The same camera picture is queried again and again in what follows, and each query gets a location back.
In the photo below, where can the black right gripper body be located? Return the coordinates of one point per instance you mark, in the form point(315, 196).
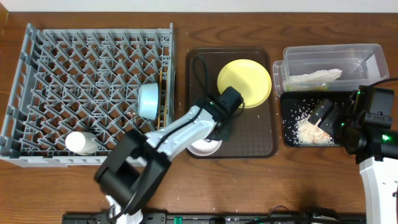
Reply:
point(338, 125)

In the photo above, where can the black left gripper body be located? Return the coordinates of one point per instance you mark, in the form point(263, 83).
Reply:
point(224, 133)

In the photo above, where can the green snack wrapper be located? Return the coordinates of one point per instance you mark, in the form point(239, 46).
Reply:
point(305, 87)

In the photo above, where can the yellow plastic plate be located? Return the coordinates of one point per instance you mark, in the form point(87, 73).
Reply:
point(249, 78)

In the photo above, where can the blue plastic bowl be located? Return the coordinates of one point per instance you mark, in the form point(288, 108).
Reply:
point(148, 101)

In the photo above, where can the white plastic cup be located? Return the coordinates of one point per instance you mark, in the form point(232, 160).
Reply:
point(82, 143)

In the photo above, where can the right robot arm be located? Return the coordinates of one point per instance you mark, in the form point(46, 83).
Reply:
point(364, 130)

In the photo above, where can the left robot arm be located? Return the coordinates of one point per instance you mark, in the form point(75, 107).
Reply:
point(133, 171)

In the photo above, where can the black waste tray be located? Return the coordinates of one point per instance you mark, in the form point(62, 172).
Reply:
point(350, 134)

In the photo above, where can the pile of rice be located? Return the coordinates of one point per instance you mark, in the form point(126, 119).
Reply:
point(298, 132)

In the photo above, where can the clear plastic bin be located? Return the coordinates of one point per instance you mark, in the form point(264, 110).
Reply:
point(361, 64)

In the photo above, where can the dark brown serving tray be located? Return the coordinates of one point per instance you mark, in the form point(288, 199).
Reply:
point(254, 133)

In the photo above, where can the grey plastic dish rack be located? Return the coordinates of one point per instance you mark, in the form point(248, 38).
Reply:
point(83, 80)

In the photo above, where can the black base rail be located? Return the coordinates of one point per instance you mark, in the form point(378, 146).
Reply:
point(277, 215)

